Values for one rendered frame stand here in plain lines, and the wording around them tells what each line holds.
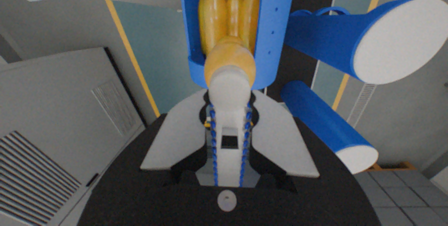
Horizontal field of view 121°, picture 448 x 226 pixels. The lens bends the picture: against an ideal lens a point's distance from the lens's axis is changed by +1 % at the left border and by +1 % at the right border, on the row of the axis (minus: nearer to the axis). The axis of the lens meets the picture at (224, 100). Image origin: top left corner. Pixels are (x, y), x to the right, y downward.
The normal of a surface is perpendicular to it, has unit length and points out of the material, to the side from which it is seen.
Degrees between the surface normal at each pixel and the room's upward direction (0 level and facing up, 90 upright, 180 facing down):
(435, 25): 0
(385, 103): 0
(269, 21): 31
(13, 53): 76
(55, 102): 90
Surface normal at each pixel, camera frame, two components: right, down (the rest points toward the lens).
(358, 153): -0.05, 0.52
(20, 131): 0.99, -0.06
